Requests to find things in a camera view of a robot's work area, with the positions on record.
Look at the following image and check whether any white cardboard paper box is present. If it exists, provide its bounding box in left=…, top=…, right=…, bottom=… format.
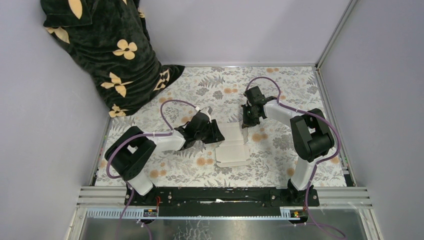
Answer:
left=215, top=122, right=251, bottom=168

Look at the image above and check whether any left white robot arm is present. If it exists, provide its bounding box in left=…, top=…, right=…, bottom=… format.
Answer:
left=104, top=111, right=225, bottom=206

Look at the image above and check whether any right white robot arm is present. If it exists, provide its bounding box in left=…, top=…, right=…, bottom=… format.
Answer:
left=241, top=86, right=335, bottom=206

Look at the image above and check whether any floral patterned table cloth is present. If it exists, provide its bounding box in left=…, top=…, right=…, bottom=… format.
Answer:
left=93, top=65, right=348, bottom=188

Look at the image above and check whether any black floral plush blanket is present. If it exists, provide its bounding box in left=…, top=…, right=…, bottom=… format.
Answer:
left=40, top=0, right=185, bottom=118

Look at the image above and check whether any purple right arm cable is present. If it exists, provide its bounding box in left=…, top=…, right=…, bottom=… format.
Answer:
left=245, top=76, right=342, bottom=226

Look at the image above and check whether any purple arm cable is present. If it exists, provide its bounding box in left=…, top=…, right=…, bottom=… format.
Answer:
left=106, top=99, right=213, bottom=220
left=245, top=76, right=342, bottom=226

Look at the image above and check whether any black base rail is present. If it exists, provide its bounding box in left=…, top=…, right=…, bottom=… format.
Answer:
left=124, top=186, right=320, bottom=207

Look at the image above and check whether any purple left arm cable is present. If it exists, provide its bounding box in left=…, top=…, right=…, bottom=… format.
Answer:
left=106, top=99, right=213, bottom=220

